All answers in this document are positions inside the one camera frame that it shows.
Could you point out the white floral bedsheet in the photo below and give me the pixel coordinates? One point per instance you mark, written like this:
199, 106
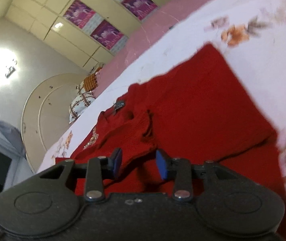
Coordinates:
251, 37

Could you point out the orange checked cloth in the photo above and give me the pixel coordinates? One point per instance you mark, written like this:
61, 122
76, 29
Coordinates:
90, 82

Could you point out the red knitted garment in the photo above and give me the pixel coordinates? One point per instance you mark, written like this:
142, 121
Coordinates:
198, 111

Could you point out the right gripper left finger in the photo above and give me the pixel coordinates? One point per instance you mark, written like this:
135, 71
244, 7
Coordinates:
94, 172

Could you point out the cream curved headboard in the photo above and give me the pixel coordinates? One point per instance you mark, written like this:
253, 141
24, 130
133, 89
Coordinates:
45, 116

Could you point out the grey tied curtain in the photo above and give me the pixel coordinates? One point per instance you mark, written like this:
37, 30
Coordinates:
11, 139

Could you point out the white patterned pillow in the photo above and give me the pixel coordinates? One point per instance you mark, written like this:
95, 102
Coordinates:
79, 105

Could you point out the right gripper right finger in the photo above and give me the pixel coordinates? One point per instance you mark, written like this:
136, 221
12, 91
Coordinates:
182, 172

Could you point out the pink bed cover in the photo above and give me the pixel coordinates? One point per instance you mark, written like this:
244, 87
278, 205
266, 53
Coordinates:
150, 31

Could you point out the cream wardrobe with posters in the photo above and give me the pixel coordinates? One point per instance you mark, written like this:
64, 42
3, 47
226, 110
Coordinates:
84, 31

